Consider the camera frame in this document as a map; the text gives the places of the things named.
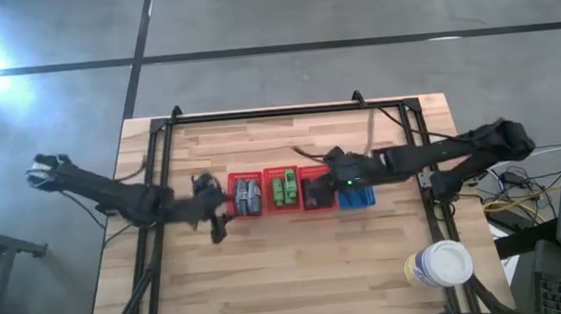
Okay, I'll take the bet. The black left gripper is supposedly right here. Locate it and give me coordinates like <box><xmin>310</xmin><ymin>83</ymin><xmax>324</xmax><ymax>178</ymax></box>
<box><xmin>193</xmin><ymin>188</ymin><xmax>234</xmax><ymax>247</ymax></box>

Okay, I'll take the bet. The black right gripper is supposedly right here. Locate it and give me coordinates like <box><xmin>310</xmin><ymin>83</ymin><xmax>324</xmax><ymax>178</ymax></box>
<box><xmin>315</xmin><ymin>142</ymin><xmax>388</xmax><ymax>203</ymax></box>

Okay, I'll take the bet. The black squeeze tube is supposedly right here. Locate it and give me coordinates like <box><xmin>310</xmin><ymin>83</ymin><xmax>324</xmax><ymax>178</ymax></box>
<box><xmin>303</xmin><ymin>178</ymin><xmax>327</xmax><ymax>209</ymax></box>

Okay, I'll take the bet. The green plastic toiletry bottle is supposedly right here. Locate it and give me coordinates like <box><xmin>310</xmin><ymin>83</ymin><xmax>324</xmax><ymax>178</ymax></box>
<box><xmin>282</xmin><ymin>169</ymin><xmax>299</xmax><ymax>206</ymax></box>
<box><xmin>270</xmin><ymin>176</ymin><xmax>286</xmax><ymax>208</ymax></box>

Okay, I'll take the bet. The dark grey deodorant roll-on bottle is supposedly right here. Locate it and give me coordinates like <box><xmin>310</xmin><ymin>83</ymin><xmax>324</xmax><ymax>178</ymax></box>
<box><xmin>246</xmin><ymin>178</ymin><xmax>264</xmax><ymax>216</ymax></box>
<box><xmin>232</xmin><ymin>179</ymin><xmax>251</xmax><ymax>217</ymax></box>

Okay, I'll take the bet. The red plastic mesh basket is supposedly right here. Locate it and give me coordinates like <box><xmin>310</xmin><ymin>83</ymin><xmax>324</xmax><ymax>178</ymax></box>
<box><xmin>225</xmin><ymin>169</ymin><xmax>267</xmax><ymax>220</ymax></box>
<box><xmin>261</xmin><ymin>165</ymin><xmax>303</xmax><ymax>214</ymax></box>
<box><xmin>296</xmin><ymin>164</ymin><xmax>340</xmax><ymax>212</ymax></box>

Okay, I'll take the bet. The blue plastic mesh basket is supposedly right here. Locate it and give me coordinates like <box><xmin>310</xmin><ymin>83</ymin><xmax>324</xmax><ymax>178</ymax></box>
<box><xmin>336</xmin><ymin>184</ymin><xmax>378</xmax><ymax>212</ymax></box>

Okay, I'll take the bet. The white lidded wipes canister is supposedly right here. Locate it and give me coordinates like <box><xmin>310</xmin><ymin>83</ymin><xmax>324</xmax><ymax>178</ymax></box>
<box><xmin>401</xmin><ymin>237</ymin><xmax>476</xmax><ymax>292</ymax></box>

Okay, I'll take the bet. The black power adapter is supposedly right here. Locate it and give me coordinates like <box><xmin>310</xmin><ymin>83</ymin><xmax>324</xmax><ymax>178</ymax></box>
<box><xmin>501</xmin><ymin>170</ymin><xmax>527</xmax><ymax>186</ymax></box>

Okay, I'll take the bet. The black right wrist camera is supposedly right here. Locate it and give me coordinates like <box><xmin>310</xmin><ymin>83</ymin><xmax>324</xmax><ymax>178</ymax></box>
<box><xmin>333</xmin><ymin>158</ymin><xmax>364</xmax><ymax>189</ymax></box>

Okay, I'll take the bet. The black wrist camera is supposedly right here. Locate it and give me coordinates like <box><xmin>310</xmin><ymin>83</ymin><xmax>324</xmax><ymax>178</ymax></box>
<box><xmin>333</xmin><ymin>158</ymin><xmax>364</xmax><ymax>189</ymax></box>
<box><xmin>190</xmin><ymin>170</ymin><xmax>220</xmax><ymax>196</ymax></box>

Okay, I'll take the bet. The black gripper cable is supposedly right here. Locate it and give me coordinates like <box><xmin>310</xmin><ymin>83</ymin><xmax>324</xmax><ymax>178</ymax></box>
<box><xmin>292</xmin><ymin>142</ymin><xmax>335</xmax><ymax>163</ymax></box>

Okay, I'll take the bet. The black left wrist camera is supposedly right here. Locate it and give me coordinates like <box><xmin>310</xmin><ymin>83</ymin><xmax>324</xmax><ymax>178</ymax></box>
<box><xmin>190</xmin><ymin>170</ymin><xmax>220</xmax><ymax>196</ymax></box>

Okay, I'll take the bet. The black aluminium rig frame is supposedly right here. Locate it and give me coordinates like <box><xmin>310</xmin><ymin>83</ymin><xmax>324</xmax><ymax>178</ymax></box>
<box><xmin>70</xmin><ymin>79</ymin><xmax>518</xmax><ymax>314</ymax></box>

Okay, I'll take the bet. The yellow cable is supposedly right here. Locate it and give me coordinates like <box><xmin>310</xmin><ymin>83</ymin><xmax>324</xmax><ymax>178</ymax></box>
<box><xmin>482</xmin><ymin>194</ymin><xmax>551</xmax><ymax>215</ymax></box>

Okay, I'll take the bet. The black strap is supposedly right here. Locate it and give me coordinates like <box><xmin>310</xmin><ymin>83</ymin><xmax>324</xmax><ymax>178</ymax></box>
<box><xmin>491</xmin><ymin>218</ymin><xmax>561</xmax><ymax>260</ymax></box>

